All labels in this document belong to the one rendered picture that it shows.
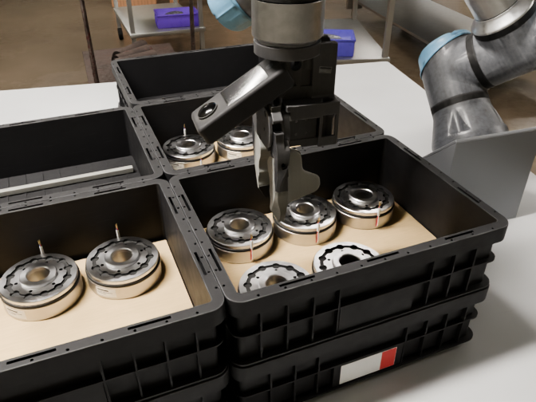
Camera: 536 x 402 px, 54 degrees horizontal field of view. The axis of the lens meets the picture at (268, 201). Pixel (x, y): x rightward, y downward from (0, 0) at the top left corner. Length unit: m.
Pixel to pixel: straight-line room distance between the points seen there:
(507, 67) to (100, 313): 0.83
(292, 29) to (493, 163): 0.64
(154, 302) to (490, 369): 0.50
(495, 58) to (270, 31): 0.64
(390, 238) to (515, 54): 0.44
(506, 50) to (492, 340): 0.52
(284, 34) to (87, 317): 0.44
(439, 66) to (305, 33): 0.63
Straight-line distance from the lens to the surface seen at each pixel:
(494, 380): 0.87
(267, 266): 0.73
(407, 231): 0.88
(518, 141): 1.10
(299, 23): 0.53
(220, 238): 0.79
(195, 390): 0.66
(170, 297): 0.74
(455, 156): 1.02
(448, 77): 1.13
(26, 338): 0.74
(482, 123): 1.09
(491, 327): 0.94
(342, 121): 1.06
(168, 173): 0.82
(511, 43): 1.08
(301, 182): 0.61
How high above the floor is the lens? 1.33
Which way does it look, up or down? 33 degrees down
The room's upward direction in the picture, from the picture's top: straight up
